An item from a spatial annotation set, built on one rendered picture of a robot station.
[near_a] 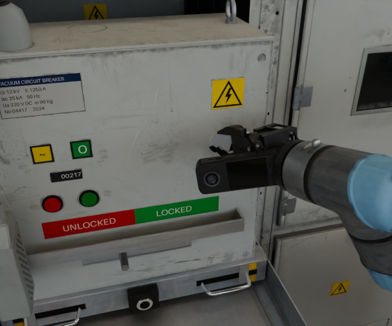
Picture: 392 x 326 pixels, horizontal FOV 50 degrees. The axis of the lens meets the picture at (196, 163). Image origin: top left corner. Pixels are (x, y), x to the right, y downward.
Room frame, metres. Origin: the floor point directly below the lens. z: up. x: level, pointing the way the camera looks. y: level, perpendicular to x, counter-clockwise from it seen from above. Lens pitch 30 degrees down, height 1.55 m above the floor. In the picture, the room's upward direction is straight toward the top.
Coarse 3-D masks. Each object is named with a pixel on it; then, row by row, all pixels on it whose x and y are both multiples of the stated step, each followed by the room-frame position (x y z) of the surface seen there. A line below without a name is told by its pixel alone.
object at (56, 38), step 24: (48, 24) 0.77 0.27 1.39; (72, 24) 0.77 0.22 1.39; (96, 24) 0.77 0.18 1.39; (120, 24) 0.77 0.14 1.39; (144, 24) 0.77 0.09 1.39; (168, 24) 0.77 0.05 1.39; (192, 24) 0.77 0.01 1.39; (216, 24) 0.77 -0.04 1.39; (240, 24) 0.77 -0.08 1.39; (48, 48) 0.61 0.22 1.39; (72, 48) 0.60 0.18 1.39; (96, 48) 0.60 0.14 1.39; (120, 48) 0.61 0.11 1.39; (144, 48) 0.62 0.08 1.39
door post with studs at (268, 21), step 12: (252, 0) 0.87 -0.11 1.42; (264, 0) 0.87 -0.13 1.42; (276, 0) 0.88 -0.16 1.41; (252, 12) 0.87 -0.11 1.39; (264, 12) 0.87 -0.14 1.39; (276, 12) 0.88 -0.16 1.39; (252, 24) 0.87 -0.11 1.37; (264, 24) 0.87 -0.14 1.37; (276, 24) 0.88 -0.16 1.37; (276, 36) 0.88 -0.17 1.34; (276, 48) 0.88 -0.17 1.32; (276, 60) 0.88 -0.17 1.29
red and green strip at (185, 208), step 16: (144, 208) 0.61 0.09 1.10; (160, 208) 0.62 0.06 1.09; (176, 208) 0.63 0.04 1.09; (192, 208) 0.64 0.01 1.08; (208, 208) 0.64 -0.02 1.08; (48, 224) 0.57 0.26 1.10; (64, 224) 0.58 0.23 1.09; (80, 224) 0.58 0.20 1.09; (96, 224) 0.59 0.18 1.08; (112, 224) 0.60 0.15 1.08; (128, 224) 0.60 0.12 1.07
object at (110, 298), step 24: (240, 264) 0.65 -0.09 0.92; (264, 264) 0.66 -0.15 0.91; (96, 288) 0.58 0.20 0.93; (120, 288) 0.59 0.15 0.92; (168, 288) 0.61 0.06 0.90; (192, 288) 0.62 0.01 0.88; (216, 288) 0.64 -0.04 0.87; (48, 312) 0.55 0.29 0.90; (72, 312) 0.56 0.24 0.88; (96, 312) 0.57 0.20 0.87
